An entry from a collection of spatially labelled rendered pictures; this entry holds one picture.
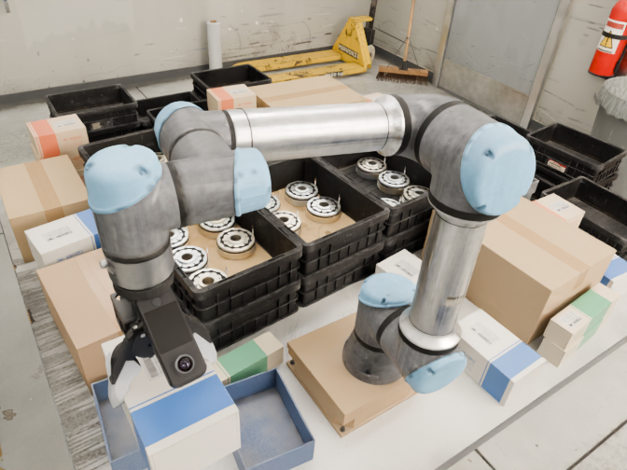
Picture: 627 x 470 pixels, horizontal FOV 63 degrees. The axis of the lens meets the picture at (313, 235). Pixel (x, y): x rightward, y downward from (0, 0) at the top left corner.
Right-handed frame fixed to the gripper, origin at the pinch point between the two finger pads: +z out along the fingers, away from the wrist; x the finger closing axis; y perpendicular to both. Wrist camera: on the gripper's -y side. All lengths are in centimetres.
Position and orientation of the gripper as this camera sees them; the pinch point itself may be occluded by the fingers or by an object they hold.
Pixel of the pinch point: (168, 387)
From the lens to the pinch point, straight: 78.1
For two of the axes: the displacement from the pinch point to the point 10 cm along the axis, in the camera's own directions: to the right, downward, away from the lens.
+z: -0.5, 8.0, 6.0
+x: -8.4, 3.0, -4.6
